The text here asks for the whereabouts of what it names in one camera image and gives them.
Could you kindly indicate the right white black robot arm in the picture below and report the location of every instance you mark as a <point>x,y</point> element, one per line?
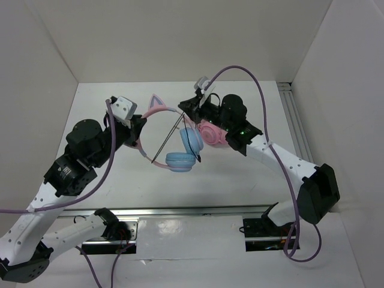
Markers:
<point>314,188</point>

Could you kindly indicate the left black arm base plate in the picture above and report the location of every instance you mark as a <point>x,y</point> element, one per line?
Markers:
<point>115,230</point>

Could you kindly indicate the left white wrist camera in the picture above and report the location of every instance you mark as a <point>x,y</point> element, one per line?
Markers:
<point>123,109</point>

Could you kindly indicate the aluminium rail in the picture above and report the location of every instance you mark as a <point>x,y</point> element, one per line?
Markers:
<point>190,211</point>
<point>296,127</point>

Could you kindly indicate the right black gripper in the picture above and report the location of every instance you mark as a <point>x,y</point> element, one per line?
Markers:
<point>191,107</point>

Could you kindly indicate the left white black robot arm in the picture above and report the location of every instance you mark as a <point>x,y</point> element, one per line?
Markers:
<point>27,248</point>

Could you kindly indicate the blue pink cat-ear headphones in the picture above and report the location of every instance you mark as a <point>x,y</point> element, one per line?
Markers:
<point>190,136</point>

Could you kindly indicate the front aluminium rail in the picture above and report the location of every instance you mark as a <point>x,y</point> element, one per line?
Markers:
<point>190,211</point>

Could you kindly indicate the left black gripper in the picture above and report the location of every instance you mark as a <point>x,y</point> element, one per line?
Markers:
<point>134,129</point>

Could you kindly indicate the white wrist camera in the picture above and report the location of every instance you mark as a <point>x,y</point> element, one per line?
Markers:
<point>123,109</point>
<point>205,86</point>

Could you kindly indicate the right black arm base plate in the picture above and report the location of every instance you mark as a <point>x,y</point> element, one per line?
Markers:
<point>260,228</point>

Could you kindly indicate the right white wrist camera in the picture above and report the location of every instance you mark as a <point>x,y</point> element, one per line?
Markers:
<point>205,86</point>

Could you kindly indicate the right side aluminium rail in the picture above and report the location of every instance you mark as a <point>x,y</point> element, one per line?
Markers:
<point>296,127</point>

